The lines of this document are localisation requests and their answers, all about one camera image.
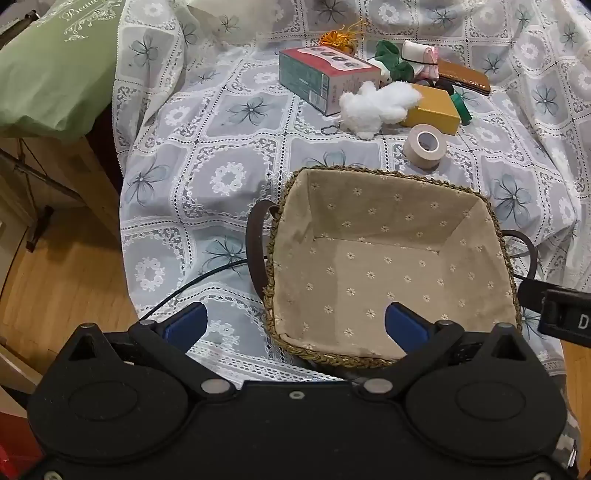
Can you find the woven basket with beige liner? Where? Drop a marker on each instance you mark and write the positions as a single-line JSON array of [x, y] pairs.
[[392, 258]]

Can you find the floral lace bed cover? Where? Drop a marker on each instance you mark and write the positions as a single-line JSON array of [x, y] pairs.
[[207, 152]]

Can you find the white plush toy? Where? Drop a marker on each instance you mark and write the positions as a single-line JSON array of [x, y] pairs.
[[378, 106]]

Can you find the yellow box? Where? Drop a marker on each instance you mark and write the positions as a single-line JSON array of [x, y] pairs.
[[434, 108]]

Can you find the green embroidered pillow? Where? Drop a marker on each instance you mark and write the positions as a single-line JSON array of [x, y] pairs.
[[55, 69]]

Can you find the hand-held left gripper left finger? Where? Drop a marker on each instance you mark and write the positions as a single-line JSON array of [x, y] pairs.
[[187, 325]]

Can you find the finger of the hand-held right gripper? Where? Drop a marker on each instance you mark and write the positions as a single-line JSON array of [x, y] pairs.
[[531, 295]]

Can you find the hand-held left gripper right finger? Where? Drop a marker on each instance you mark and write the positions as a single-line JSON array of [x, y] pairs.
[[406, 327]]

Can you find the beige tape roll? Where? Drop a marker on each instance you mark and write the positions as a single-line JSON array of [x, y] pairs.
[[413, 150]]

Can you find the red picture box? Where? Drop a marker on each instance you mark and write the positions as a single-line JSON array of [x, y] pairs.
[[323, 69]]

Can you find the white and pink cloth roll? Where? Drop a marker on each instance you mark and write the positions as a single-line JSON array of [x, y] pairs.
[[415, 53]]

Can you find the black puff applicator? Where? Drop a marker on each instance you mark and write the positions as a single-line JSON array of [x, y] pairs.
[[445, 86]]

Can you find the brown leather case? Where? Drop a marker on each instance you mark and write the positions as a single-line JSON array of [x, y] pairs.
[[464, 76]]

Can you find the orange tassel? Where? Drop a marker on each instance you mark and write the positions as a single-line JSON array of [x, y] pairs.
[[334, 39]]

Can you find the red plastic bag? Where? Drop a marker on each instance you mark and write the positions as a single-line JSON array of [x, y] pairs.
[[14, 443]]

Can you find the green cloth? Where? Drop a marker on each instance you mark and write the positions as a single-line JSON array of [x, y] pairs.
[[385, 53]]

